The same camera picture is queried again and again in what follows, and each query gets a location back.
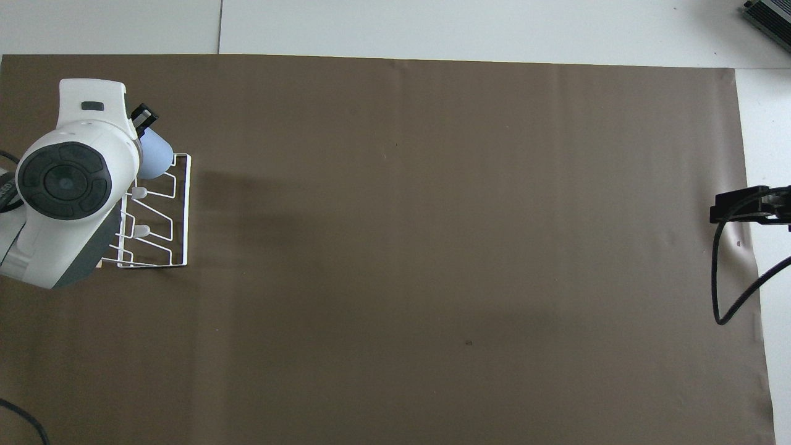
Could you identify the light blue cup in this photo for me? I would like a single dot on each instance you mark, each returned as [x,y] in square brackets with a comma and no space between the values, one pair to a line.
[156,154]

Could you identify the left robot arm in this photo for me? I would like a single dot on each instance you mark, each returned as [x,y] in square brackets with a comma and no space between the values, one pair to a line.
[68,185]

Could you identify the grey electronic box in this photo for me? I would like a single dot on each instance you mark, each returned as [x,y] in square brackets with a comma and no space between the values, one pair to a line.
[772,15]

